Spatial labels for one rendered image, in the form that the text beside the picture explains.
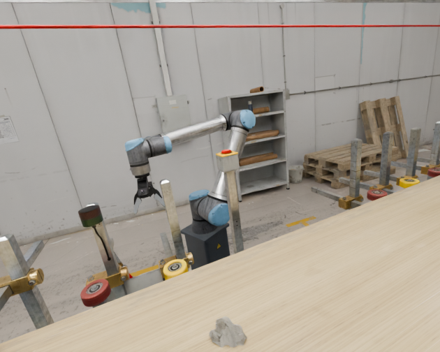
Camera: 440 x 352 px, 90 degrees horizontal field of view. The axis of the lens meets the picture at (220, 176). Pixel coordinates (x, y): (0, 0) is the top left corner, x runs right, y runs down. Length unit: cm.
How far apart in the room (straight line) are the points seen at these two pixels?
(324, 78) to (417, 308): 412
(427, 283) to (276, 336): 41
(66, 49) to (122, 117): 96
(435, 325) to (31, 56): 378
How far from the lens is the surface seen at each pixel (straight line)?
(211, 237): 151
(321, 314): 65
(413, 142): 178
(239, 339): 59
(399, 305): 72
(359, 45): 516
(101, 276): 98
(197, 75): 349
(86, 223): 80
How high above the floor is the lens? 139
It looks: 17 degrees down
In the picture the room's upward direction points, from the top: 8 degrees counter-clockwise
